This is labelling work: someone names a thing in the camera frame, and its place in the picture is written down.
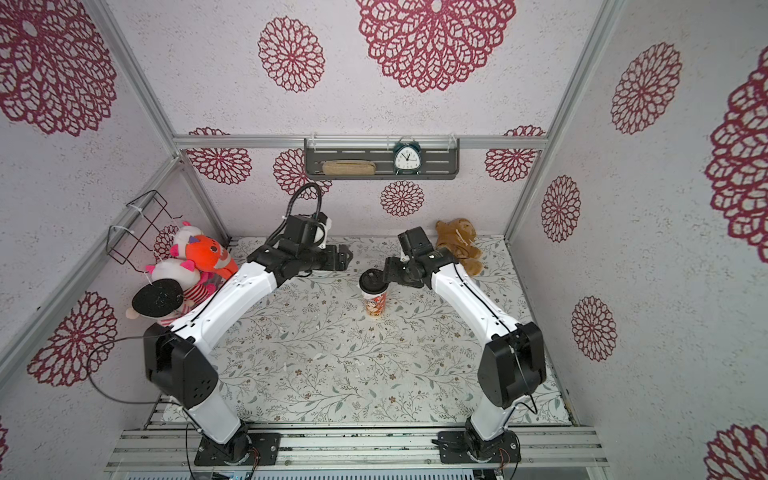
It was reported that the black wire wall basket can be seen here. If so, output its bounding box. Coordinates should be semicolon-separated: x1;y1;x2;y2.
104;190;181;273

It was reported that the red paper milk tea cup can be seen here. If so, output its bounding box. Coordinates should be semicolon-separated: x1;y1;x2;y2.
362;291;388;317

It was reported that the grey wall shelf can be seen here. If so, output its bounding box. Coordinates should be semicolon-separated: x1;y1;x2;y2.
304;136;460;180

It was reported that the pink striped pig plush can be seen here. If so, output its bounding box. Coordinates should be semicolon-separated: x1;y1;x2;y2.
126;258;217;326

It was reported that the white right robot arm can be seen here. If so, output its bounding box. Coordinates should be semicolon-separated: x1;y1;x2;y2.
384;249;547;462

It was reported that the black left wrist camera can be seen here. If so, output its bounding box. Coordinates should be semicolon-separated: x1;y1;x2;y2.
281;212;332;248

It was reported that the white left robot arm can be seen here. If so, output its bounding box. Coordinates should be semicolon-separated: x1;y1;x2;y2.
143;241;352;466

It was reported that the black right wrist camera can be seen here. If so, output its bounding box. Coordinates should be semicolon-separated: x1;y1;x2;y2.
398;227;434;259

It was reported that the black plastic cup lid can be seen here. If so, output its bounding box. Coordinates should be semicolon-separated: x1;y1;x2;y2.
359;268;389;290

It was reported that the orange fox plush toy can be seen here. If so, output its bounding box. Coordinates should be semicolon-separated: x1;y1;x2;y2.
170;222;239;280

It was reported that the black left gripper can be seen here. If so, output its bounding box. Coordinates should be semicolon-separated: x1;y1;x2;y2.
301;242;355;271

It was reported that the black round plush hat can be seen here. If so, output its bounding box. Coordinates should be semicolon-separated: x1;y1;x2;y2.
126;279;184;320

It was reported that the white leak-proof paper sheet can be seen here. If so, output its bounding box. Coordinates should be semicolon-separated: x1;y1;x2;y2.
361;288;388;298

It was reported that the tan pouch on shelf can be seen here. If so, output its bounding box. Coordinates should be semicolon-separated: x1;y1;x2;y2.
322;160;376;177

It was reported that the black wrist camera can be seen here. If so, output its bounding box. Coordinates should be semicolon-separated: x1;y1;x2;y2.
281;212;332;248
398;227;434;259

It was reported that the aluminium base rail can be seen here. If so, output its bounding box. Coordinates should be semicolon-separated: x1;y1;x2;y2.
104;425;609;473

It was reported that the brown teddy bear plush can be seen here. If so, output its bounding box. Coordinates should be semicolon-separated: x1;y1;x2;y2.
436;218;483;277

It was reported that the teal alarm clock on shelf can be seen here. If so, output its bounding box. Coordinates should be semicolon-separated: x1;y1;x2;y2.
393;141;423;175

